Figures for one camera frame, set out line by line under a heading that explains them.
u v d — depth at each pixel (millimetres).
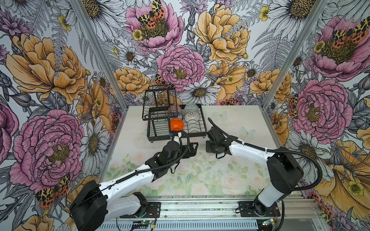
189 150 702
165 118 889
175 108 1152
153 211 729
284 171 456
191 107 1154
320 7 716
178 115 851
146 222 711
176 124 1043
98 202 401
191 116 1118
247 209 740
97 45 854
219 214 734
